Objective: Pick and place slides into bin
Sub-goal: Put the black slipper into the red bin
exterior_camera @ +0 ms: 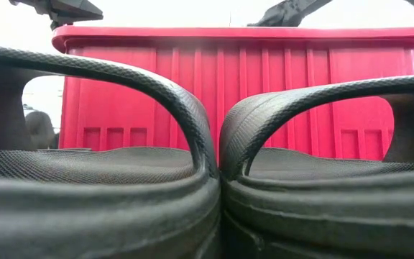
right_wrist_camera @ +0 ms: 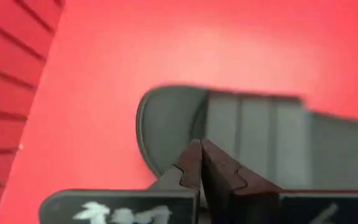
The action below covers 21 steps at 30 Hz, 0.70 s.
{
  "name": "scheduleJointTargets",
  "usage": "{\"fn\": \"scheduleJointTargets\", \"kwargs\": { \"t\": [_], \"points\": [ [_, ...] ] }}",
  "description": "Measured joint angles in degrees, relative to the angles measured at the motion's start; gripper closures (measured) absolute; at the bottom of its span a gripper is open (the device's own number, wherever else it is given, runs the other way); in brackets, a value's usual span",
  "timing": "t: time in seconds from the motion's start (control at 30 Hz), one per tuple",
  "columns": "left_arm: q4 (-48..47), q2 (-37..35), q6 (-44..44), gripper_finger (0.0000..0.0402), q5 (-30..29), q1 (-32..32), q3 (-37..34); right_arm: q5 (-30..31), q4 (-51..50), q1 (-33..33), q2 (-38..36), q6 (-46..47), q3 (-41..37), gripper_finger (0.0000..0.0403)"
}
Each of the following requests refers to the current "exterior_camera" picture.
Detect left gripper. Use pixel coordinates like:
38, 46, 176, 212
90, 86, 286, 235
9, 0, 104, 30

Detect black ridged-strap slide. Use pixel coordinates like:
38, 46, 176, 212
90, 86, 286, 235
219, 73, 414, 259
0, 43, 222, 259

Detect red plastic bin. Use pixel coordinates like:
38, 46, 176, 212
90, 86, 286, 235
51, 25, 414, 163

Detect person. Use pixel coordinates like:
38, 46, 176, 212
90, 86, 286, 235
24, 110, 60, 150

